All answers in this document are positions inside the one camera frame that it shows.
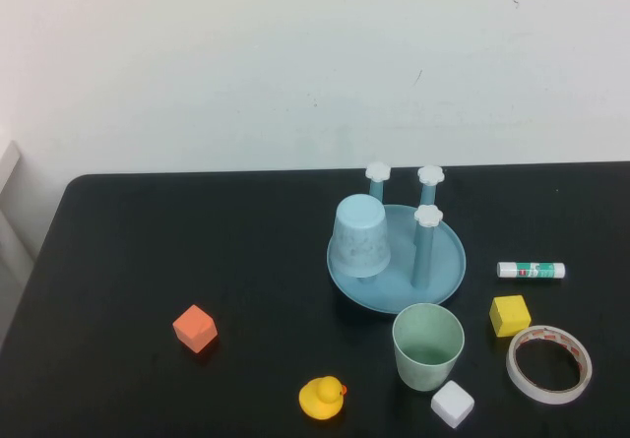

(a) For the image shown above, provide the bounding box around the blue cup stand with pegs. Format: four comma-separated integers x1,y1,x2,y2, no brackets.
326,160,468,315

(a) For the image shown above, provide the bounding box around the pale green cup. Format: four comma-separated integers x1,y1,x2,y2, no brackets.
392,302,466,393

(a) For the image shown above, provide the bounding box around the light blue speckled cup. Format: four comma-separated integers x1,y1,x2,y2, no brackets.
328,194,393,280

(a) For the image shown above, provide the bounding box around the orange cube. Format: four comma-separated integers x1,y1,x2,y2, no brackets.
171,303,219,355

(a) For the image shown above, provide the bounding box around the yellow rubber duck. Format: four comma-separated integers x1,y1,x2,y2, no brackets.
297,375,348,420

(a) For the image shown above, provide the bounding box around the yellow cube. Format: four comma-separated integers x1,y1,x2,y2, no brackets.
488,294,533,339

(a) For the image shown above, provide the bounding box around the white green glue stick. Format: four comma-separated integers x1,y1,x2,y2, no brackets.
496,261,567,282

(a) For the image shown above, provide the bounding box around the white cube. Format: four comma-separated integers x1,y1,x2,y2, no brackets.
430,380,475,430

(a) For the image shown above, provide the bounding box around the white tape roll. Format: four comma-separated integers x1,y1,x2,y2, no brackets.
506,324,594,406

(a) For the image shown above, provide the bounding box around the white board panel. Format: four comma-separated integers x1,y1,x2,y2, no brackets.
0,140,36,341

